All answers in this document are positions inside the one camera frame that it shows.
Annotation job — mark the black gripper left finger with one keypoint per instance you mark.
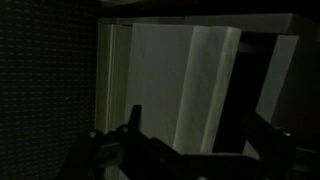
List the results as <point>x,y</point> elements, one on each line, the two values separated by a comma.
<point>110,156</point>

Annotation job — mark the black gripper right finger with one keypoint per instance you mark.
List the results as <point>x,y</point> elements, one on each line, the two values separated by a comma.
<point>276,150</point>

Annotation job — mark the light wooden bed frame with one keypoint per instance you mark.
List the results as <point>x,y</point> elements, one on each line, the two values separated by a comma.
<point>286,83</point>

